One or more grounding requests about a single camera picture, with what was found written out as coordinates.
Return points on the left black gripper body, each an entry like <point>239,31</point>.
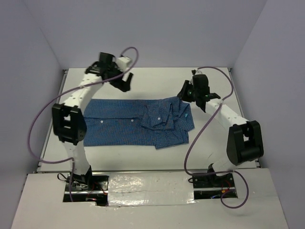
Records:
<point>116,83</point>

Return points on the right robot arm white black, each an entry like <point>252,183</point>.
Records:
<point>244,141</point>

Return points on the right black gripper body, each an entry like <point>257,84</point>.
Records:
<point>196,94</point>

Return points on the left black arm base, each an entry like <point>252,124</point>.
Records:
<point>97,192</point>

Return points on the silver tape sheet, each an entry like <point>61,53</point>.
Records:
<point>149,189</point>

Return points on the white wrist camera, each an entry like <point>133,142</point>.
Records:
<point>195,72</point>
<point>123,63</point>

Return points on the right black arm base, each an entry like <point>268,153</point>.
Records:
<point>209,185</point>

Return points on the blue checked long sleeve shirt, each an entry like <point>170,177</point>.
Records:
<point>160,123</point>

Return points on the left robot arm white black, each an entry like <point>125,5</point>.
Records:
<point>68,120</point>

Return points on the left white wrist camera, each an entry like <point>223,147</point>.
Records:
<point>123,63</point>

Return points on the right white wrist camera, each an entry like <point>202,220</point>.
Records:
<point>195,72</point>

